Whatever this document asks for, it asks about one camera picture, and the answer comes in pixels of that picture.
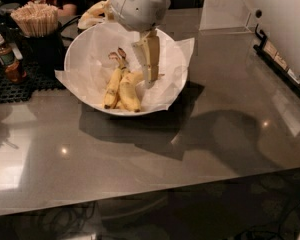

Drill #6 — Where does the black cable with adapter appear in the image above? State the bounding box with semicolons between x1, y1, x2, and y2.
59;14;83;42

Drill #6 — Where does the yellow banana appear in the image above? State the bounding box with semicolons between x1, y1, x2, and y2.
103;67;121;109
119;71;143;112

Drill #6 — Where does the clear acrylic stand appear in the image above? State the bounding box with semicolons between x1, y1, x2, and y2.
199;0;257;34

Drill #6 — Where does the left yellow banana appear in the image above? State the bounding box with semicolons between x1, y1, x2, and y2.
103;67;121;109

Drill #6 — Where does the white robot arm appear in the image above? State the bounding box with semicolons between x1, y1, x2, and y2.
79;0;300;83

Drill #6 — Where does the white paper liner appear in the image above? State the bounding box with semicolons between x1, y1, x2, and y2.
54;21;195;114

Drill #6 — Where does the brown sauce bottle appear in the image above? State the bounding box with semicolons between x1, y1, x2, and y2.
0;34;27;84

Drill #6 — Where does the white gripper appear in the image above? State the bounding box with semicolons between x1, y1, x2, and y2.
78;0;170;85

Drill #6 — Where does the front yellow banana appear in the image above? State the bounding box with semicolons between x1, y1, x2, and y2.
119;71;143;112

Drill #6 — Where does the white bowl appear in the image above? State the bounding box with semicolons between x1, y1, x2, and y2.
63;20;189;117

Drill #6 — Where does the wooden stir sticks bundle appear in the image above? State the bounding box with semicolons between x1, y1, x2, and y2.
11;2;58;37

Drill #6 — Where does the black rubber mesh mat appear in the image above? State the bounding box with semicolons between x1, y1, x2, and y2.
0;60;64;104

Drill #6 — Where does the black stick holder cup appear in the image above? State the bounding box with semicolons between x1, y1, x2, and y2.
25;30;65;78

